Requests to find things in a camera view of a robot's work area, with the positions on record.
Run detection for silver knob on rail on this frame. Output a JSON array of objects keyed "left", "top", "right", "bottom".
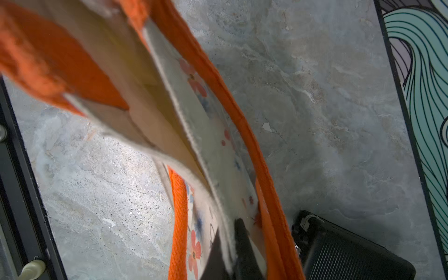
[{"left": 0, "top": 125, "right": 8, "bottom": 142}]

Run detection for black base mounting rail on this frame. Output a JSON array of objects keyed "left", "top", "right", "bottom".
[{"left": 1, "top": 82, "right": 67, "bottom": 280}]

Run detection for beige canvas bag orange handles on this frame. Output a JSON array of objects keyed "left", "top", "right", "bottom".
[{"left": 1, "top": 1, "right": 305, "bottom": 280}]

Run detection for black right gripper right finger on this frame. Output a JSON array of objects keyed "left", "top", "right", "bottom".
[{"left": 233, "top": 219, "right": 264, "bottom": 280}]

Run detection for cream knob on rail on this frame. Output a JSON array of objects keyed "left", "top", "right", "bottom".
[{"left": 17, "top": 259, "right": 46, "bottom": 280}]

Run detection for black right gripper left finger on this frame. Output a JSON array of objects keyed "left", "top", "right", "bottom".
[{"left": 200, "top": 231, "right": 231, "bottom": 280}]

